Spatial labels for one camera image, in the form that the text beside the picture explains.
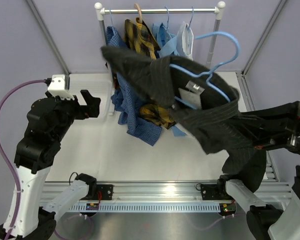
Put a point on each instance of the yellow plaid shirt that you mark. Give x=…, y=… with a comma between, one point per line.
x=139, y=38

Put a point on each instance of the blue hanger of white shirt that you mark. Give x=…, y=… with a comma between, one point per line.
x=191, y=19

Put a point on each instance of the clothes rack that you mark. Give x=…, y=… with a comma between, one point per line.
x=218, y=11

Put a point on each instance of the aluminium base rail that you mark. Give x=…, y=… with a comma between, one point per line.
x=162, y=197

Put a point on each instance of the light blue shirt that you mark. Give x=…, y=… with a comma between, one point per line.
x=166, y=41

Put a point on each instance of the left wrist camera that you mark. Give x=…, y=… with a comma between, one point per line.
x=60, y=87

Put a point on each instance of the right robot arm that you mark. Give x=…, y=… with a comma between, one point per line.
x=265, y=221

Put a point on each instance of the white shirt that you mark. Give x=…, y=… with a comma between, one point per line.
x=185, y=41

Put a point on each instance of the dark pinstriped shirt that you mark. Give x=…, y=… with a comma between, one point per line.
x=209, y=113

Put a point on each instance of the white plastic laundry basket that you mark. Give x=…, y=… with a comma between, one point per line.
x=99, y=85

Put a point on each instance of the blue checked shirt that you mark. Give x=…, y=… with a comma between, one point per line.
x=128, y=104

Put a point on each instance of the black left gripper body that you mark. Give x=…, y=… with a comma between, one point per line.
x=71, y=110

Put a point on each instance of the wooden hanger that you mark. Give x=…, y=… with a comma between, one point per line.
x=140, y=17

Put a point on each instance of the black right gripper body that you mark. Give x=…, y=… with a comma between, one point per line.
x=286, y=137

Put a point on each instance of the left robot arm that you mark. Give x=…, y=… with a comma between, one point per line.
x=49, y=119

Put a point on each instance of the blue hanger of checked shirt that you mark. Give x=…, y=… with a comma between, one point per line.
x=111, y=18

